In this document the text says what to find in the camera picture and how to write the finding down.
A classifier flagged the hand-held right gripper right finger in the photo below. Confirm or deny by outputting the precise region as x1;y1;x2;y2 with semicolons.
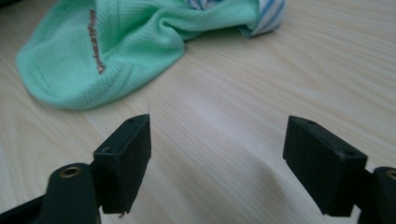
282;115;369;217

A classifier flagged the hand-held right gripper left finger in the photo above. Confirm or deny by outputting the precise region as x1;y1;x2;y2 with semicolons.
92;113;153;217

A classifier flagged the mint green striped garment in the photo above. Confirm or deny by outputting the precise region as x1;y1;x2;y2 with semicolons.
16;0;286;111

